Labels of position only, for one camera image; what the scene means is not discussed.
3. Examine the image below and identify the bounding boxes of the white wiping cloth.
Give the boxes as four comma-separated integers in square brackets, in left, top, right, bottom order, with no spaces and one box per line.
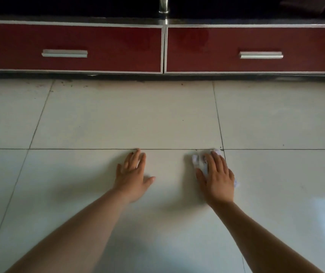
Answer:
[191,148,241,189]

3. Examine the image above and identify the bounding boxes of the person's left hand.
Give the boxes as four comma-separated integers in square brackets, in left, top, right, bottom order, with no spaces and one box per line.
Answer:
[113,148,156,204]

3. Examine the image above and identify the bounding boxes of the person's left forearm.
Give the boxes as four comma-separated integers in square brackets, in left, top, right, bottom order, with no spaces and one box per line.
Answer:
[5,189,130,273]

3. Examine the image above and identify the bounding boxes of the red glossy drawer front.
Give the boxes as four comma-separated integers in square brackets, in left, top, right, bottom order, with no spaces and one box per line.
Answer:
[164,24,325,75]
[0,20,164,74]

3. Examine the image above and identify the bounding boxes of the silver drawer handle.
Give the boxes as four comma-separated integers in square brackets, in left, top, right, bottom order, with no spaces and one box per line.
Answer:
[238,51,284,60]
[41,49,88,58]

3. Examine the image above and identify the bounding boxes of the person's right hand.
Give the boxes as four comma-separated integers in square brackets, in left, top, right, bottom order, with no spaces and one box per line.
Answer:
[196,152,235,204]

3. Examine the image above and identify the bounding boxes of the person's right forearm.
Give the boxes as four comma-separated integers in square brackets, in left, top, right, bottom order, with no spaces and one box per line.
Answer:
[207,199,325,273]

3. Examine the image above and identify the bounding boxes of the silver metal post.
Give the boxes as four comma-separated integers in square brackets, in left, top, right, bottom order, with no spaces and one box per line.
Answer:
[158,0,171,14]

